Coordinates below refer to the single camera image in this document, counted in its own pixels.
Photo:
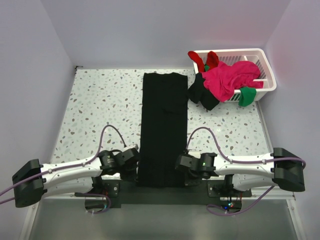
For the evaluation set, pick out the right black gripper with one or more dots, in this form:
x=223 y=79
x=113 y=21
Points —
x=190 y=182

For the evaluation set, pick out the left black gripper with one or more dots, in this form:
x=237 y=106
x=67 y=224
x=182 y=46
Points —
x=132 y=176

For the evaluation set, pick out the black t-shirt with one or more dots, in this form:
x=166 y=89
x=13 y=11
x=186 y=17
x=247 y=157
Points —
x=163 y=135

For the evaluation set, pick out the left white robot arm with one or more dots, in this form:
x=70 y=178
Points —
x=36 y=181

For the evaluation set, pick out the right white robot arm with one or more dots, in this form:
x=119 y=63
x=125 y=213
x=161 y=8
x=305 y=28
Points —
x=232 y=176

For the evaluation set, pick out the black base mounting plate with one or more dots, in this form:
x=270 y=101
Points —
x=128 y=193

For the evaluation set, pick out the green garment in basket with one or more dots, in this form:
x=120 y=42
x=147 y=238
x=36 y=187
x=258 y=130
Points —
x=247 y=95

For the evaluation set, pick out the pink t-shirt in basket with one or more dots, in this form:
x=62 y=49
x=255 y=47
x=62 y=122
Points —
x=230 y=77

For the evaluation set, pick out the white plastic laundry basket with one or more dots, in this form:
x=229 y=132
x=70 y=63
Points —
x=232 y=56

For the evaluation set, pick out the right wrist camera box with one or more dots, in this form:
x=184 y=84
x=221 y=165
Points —
x=194 y=153

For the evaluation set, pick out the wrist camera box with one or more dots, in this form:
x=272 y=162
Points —
x=194 y=153
x=132 y=146

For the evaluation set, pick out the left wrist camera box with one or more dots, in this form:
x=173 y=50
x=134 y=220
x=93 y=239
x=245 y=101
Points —
x=132 y=146

